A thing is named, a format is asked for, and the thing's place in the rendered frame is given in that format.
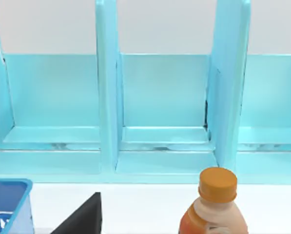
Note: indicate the light blue rack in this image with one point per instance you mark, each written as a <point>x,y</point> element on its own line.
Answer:
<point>157,97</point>

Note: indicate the orange bottle with orange cap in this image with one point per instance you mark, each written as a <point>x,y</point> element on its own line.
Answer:
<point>214,204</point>

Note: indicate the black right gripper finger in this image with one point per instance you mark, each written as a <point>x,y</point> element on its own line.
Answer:
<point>88,217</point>

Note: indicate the blue box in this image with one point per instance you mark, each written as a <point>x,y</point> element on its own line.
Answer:
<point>11,200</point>

